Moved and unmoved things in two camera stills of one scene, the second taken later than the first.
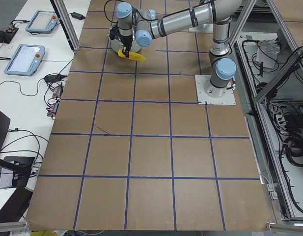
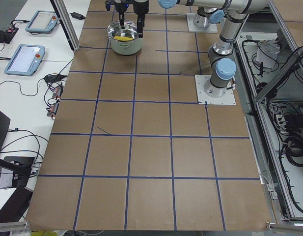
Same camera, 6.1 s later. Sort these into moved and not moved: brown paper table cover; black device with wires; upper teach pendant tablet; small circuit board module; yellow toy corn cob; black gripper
Moved: yellow toy corn cob; black gripper
Not moved: upper teach pendant tablet; brown paper table cover; small circuit board module; black device with wires
